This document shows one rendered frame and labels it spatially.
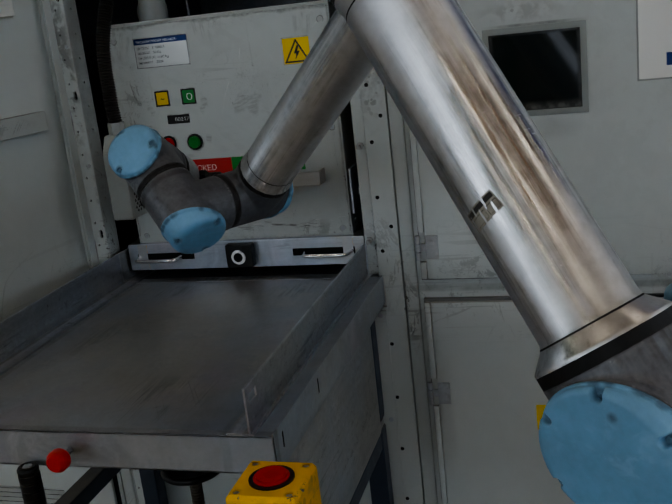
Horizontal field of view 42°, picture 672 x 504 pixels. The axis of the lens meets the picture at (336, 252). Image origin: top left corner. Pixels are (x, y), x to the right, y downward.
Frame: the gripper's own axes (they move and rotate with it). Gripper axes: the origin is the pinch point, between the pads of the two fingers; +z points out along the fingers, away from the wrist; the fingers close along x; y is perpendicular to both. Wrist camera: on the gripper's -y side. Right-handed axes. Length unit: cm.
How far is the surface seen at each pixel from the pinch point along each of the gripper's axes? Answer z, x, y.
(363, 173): 7.3, 8.9, 28.2
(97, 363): -20.6, -31.8, -9.8
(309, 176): 7.2, 8.9, 17.1
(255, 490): -63, -50, 36
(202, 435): -41, -44, 20
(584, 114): 1, 15, 70
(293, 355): -25.7, -31.1, 26.9
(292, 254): 18.2, -4.3, 10.4
